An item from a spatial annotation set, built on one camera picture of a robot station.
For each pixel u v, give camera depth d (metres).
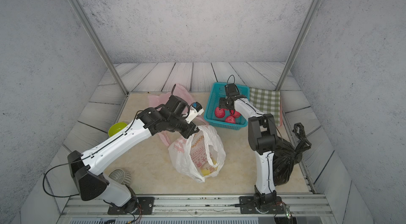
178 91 1.13
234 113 0.74
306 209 0.73
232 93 0.81
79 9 0.79
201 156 0.88
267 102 1.13
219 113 1.02
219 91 1.19
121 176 0.76
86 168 0.40
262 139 0.56
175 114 0.56
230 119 0.98
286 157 0.71
